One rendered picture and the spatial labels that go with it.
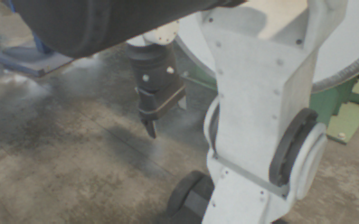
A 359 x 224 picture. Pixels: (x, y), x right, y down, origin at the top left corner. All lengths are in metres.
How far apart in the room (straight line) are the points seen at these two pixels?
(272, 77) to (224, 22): 0.09
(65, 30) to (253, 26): 0.25
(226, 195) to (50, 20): 0.50
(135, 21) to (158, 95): 0.43
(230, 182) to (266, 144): 0.16
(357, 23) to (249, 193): 0.77
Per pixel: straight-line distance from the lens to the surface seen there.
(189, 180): 1.01
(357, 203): 1.35
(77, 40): 0.17
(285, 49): 0.36
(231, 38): 0.39
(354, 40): 1.20
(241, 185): 0.59
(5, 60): 2.50
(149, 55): 0.52
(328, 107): 1.55
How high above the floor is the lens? 0.96
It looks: 36 degrees down
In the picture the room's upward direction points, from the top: 2 degrees counter-clockwise
